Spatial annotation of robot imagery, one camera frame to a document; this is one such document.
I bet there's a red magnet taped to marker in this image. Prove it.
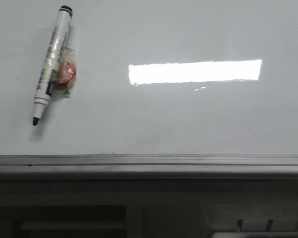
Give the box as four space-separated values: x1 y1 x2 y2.
53 39 80 98

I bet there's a white black-tipped whiteboard marker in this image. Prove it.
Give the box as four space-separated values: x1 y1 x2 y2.
32 5 73 126

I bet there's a white glossy whiteboard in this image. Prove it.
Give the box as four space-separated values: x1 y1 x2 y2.
0 0 298 155

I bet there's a grey aluminium whiteboard frame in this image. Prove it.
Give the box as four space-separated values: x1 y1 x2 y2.
0 154 298 180

